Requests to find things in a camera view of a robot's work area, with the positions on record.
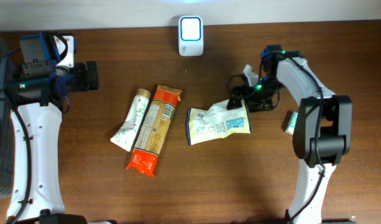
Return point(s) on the teal tissue pack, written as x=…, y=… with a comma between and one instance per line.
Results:
x=291, y=123

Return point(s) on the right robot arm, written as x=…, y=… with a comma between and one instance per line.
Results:
x=322, y=133

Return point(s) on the cream snack bag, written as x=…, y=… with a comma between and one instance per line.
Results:
x=217, y=122

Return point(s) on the white barcode scanner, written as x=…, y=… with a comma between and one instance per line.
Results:
x=190, y=36

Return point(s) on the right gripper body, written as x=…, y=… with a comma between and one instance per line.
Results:
x=259, y=94

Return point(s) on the orange spaghetti package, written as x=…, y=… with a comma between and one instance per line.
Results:
x=154, y=130

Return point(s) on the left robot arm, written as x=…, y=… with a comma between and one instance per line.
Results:
x=38, y=96

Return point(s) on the white tube with brown cap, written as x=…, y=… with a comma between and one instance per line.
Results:
x=127, y=133

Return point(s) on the grey plastic mesh basket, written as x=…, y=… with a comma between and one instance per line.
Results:
x=6, y=142

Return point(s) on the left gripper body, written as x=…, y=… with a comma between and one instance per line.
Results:
x=80, y=77

